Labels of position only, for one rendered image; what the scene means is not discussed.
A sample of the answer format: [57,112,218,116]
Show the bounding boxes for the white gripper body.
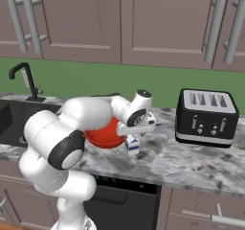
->
[116,120,158,137]

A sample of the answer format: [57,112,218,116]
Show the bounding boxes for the white and blue milk carton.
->
[124,133,142,156]

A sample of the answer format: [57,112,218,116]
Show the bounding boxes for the red bowl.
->
[83,116,127,150]

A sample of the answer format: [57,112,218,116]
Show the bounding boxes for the black sink basin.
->
[0,99,63,149]

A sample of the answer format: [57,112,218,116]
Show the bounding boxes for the black four-slot toaster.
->
[174,87,240,150]

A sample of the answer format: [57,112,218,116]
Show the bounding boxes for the black dishwasher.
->
[83,173,163,230]

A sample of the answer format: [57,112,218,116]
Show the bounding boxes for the mauve base cupboard drawer front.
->
[155,185,245,230]

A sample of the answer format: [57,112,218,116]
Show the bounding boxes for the black tap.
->
[8,61,47,103]

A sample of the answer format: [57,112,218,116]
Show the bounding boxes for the mauve base cupboard door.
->
[0,159,62,230]

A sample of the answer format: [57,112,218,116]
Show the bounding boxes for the white wall socket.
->
[21,69,32,88]

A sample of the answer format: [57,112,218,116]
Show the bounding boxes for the grey drawer handle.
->
[210,202,245,229]

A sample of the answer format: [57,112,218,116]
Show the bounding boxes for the grey bar cupboard handle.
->
[222,0,245,65]
[20,0,50,55]
[203,0,229,64]
[4,0,29,54]

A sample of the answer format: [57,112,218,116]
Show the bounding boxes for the grey base cupboard handle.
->
[0,197,8,215]

